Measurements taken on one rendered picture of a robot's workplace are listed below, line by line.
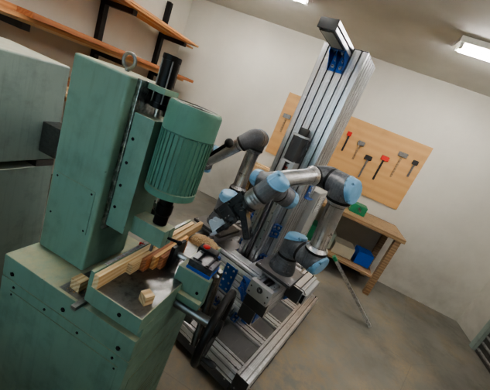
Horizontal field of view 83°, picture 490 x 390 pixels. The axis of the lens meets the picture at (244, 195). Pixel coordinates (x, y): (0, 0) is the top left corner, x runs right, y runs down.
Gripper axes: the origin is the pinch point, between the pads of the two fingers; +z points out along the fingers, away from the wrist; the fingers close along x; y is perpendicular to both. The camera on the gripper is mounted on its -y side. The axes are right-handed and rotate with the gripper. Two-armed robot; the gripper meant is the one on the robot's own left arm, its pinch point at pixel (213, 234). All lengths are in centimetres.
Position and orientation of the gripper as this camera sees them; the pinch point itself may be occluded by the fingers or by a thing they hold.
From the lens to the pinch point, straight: 109.1
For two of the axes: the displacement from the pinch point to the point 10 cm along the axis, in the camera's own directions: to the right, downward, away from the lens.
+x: -3.1, 1.8, -9.3
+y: -5.7, -8.2, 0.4
